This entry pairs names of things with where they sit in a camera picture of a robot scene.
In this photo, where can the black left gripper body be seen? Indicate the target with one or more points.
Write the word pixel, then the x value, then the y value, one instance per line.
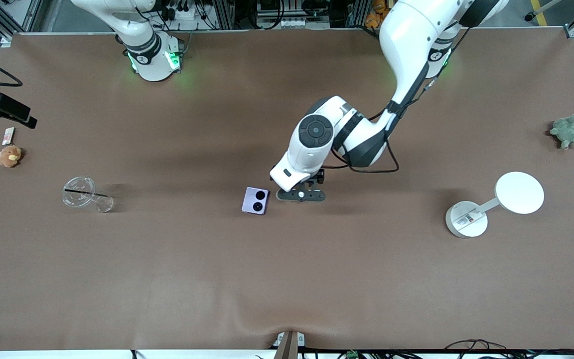
pixel 318 176

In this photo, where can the lavender flip phone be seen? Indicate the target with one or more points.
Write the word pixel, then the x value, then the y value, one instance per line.
pixel 255 200

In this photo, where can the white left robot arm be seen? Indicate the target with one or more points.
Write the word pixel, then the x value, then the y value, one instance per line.
pixel 406 40

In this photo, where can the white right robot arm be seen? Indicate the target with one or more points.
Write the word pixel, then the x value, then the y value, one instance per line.
pixel 150 65

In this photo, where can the small printed tag card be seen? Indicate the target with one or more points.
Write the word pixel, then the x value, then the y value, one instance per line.
pixel 8 135

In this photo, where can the brown plush toy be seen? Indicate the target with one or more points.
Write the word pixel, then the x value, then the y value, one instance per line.
pixel 9 156

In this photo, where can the black drinking straw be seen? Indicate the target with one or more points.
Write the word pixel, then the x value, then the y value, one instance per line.
pixel 85 192

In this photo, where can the clear plastic lidded cup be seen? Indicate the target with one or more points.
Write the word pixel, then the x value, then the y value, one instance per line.
pixel 78 200

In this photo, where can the orange plush toys pile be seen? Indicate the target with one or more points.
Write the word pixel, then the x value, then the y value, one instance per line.
pixel 374 20

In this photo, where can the white power strip with plugs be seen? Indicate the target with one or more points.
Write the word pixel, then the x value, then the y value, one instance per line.
pixel 187 12

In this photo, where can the white round-head desk lamp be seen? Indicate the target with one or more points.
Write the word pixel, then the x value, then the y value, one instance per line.
pixel 518 193

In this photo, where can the green plush toy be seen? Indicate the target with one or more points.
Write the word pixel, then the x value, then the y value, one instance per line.
pixel 568 131

